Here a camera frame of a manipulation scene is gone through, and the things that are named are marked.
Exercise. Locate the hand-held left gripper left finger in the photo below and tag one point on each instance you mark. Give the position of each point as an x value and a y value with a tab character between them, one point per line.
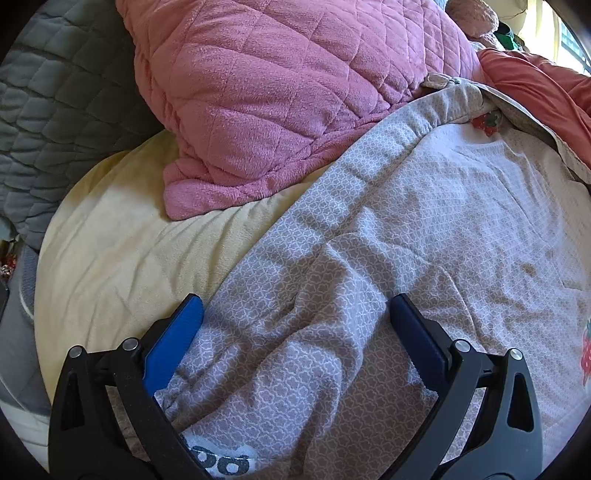
173	339

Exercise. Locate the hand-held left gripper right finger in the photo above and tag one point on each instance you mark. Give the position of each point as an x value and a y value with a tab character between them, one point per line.
418	337

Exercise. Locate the cream bed sheet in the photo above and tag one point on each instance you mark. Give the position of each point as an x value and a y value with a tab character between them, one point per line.
115	254

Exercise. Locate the printed grey-pink blanket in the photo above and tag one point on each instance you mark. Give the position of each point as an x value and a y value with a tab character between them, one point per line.
415	230

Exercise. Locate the grey quilted blanket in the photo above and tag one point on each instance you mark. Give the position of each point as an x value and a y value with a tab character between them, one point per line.
60	115

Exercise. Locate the pink quilted blanket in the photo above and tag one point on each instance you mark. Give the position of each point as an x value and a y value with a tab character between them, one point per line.
277	92

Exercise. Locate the coral duvet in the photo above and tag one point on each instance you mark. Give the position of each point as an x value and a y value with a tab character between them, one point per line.
545	87

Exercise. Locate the green cloth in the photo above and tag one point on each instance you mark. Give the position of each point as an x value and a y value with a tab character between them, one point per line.
508	37

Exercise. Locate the pink plush toy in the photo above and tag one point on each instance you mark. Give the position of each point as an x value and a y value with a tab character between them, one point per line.
471	16

